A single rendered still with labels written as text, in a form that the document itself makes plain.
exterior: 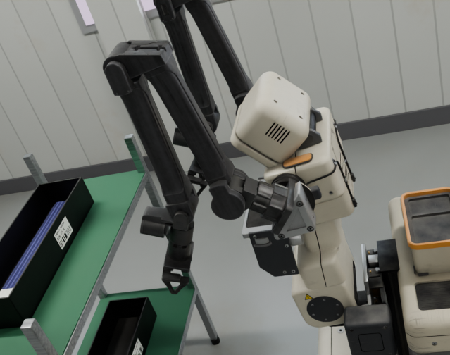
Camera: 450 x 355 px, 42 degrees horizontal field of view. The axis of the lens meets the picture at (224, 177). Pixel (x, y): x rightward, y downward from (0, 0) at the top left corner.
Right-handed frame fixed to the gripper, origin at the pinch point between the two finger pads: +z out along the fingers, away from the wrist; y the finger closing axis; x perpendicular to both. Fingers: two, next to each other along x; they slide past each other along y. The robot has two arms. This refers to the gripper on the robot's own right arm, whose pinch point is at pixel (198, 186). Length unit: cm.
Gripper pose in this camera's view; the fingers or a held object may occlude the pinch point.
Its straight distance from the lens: 189.2
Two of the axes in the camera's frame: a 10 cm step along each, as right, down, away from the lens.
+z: -1.5, 8.0, 5.8
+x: 9.7, 2.4, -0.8
